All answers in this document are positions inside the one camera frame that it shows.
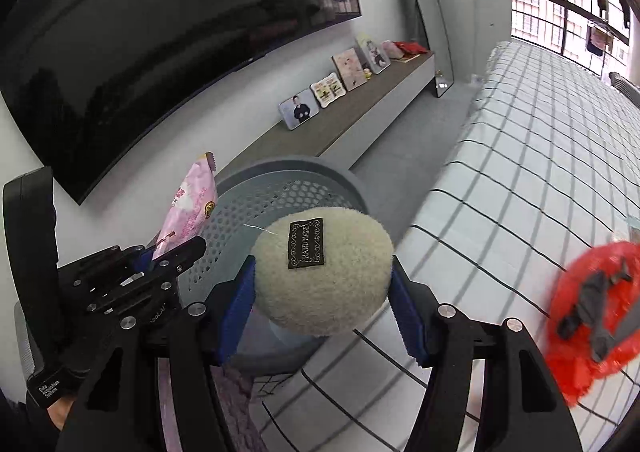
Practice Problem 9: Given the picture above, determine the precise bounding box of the pink fuzzy rug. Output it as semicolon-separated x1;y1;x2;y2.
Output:
157;358;267;451

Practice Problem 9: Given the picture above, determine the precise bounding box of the pink snack wrapper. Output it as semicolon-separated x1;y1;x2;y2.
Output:
153;152;218;259

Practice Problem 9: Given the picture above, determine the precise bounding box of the dark grey cloth strip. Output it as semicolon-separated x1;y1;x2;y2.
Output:
556;258;640;363

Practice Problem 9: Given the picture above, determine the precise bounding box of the beige fluffy round pouch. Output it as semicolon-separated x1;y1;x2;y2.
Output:
250;207;394;337

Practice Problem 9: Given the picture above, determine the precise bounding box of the pink plush toy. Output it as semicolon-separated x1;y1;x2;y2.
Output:
381;40;405;60

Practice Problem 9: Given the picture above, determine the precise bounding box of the person's hand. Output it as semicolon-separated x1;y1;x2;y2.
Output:
47;396;76;430

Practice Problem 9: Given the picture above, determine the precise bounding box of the white baby wipes bag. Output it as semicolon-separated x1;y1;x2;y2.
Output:
608;216;640;245

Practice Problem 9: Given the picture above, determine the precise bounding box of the photo frame of man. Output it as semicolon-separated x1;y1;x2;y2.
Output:
279;88;320;130

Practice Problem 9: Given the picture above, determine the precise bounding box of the red folded cloth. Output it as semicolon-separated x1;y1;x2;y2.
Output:
395;42;432;63

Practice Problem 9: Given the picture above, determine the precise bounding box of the white black-grid tablecloth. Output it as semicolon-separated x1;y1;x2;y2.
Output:
250;42;639;451

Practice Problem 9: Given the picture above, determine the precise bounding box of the scalloped white photo frame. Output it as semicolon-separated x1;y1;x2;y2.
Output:
309;73;346;108

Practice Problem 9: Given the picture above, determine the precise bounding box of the red plastic bag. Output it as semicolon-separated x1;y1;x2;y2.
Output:
544;242;639;406

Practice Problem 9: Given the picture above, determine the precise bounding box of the black wall television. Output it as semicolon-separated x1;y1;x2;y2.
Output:
1;0;360;202

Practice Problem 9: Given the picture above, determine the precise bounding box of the pink portrait photo frame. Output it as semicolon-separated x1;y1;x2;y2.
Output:
332;48;367;91

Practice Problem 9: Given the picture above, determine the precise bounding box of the tall child photo frame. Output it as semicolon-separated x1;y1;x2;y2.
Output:
357;34;390;74

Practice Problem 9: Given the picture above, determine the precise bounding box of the grey perforated trash basket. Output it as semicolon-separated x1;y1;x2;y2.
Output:
178;155;369;376

